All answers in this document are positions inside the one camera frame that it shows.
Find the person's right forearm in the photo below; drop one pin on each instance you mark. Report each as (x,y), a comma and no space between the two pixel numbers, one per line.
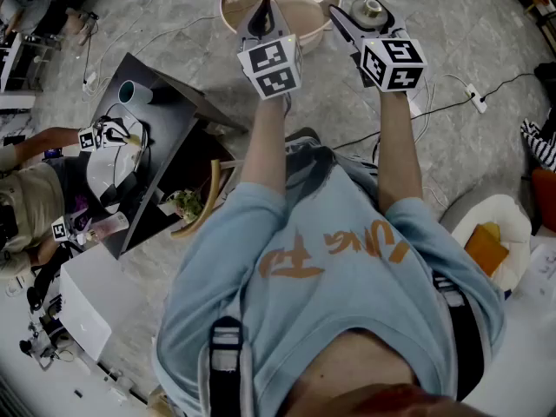
(397,154)

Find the white cabinet box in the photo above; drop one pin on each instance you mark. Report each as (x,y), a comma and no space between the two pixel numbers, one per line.
(91,302)

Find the small artificial flower bunch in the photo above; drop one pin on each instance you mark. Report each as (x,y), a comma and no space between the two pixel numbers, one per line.
(187,204)

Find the curved wooden chair back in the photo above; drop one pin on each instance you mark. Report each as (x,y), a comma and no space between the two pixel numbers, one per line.
(212,189)

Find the person's grey printed t-shirt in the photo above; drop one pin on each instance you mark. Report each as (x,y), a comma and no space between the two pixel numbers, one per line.
(321,176)

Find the person's left forearm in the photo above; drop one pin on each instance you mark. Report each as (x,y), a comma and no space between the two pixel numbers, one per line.
(265,146)

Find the person's light blue shirt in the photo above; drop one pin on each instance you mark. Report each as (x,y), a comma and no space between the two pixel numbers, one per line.
(304,293)

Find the orange book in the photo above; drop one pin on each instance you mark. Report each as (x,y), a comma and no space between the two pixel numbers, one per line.
(485,250)

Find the pink bottle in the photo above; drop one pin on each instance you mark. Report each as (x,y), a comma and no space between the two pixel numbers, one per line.
(110,226)

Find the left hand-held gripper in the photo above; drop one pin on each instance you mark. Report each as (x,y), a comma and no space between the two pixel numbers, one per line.
(273,65)

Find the person's black trousers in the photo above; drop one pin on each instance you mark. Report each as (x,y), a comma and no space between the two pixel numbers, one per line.
(302,134)

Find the white cup with teal inside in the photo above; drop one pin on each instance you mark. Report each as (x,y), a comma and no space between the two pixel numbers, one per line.
(134,93)

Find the dark wooden side table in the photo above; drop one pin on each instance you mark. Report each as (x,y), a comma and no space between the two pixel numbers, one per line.
(174,115)

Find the round glass-top table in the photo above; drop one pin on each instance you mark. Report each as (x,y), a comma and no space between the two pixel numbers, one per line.
(299,11)

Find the black and white striped garment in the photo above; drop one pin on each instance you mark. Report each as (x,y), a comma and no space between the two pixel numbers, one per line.
(540,143)

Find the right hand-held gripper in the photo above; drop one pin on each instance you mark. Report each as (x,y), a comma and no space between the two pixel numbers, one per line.
(393,63)

